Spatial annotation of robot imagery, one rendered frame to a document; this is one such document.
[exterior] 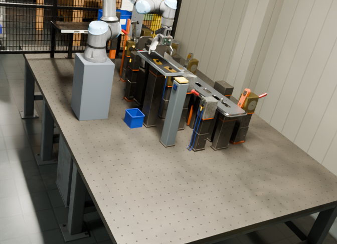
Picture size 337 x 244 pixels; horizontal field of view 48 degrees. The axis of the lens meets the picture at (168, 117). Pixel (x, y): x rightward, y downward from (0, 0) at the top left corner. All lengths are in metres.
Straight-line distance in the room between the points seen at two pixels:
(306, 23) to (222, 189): 2.47
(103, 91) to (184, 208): 0.97
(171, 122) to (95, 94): 0.54
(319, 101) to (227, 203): 2.22
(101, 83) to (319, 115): 2.41
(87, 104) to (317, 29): 2.53
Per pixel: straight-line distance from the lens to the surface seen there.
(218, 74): 5.25
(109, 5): 2.48
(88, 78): 2.42
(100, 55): 2.42
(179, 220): 1.92
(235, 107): 2.46
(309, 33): 4.19
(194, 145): 2.44
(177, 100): 2.26
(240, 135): 2.65
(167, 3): 2.29
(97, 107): 2.54
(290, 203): 2.31
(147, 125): 2.58
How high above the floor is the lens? 1.98
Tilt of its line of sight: 27 degrees down
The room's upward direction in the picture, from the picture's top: 13 degrees clockwise
